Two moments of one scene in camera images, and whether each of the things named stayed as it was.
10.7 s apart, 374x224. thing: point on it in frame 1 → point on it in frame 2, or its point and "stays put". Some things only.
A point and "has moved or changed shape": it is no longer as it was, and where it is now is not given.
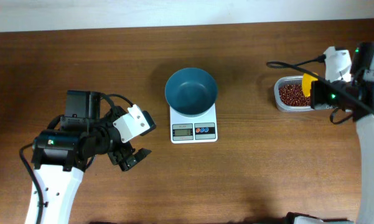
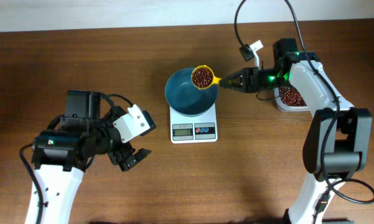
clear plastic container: (289, 79) stays put
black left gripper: (122, 155) stays put
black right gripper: (317, 94) → (249, 79)
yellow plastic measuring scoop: (307, 83) has moved or changed shape
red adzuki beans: (293, 95) stays put
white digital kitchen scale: (185, 129) stays put
